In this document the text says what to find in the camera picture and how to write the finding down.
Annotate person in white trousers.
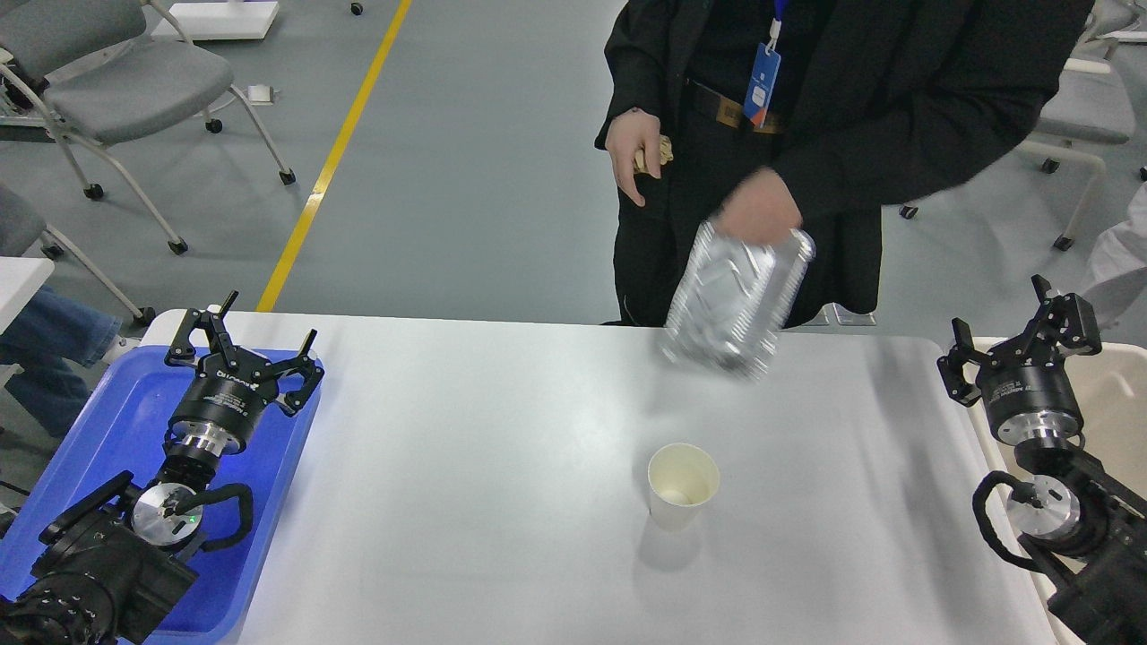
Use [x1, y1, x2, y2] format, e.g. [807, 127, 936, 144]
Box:
[1077, 184, 1146, 331]

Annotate grey chair upper right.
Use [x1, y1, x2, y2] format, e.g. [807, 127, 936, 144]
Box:
[1017, 1, 1136, 252]

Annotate blue id badge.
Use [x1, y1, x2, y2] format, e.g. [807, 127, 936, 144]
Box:
[742, 40, 781, 130]

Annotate white paper cup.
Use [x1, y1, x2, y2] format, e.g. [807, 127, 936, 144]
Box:
[647, 443, 721, 533]

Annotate white floor platform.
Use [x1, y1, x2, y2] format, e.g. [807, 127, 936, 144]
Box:
[167, 1, 280, 42]

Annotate grey chair left edge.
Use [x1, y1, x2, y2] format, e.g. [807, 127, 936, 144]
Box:
[1, 186, 156, 326]

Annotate person left hand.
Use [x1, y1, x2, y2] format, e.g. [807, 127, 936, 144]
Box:
[713, 168, 803, 246]

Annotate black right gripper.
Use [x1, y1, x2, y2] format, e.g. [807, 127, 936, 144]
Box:
[936, 274, 1102, 446]

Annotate blue plastic tray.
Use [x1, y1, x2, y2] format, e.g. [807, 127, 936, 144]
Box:
[1, 345, 321, 644]

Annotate person right hand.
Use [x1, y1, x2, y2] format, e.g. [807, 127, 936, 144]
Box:
[604, 107, 662, 207]

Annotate beige plastic bin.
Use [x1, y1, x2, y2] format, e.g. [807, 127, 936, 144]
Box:
[949, 336, 1147, 645]

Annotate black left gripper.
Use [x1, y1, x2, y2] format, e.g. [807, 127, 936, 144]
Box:
[164, 290, 326, 454]

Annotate grey chair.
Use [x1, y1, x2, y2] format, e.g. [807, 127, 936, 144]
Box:
[1017, 1, 1136, 252]
[1, 1, 296, 201]

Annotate brown paper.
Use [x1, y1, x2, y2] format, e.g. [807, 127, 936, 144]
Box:
[634, 134, 674, 174]

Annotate silver foil container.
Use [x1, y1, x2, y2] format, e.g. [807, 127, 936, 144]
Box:
[660, 222, 816, 381]

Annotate grey chair upper left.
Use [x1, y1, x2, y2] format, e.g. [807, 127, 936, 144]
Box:
[1, 1, 296, 201]

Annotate seated person blue jeans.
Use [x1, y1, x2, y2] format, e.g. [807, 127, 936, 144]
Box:
[1, 285, 140, 438]

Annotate white side table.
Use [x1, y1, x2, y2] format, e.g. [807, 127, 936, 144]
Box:
[1, 257, 55, 333]

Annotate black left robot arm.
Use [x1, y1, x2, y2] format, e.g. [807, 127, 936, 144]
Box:
[3, 309, 326, 644]

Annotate person in black jacket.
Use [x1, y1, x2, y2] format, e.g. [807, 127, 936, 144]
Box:
[595, 1, 1092, 327]

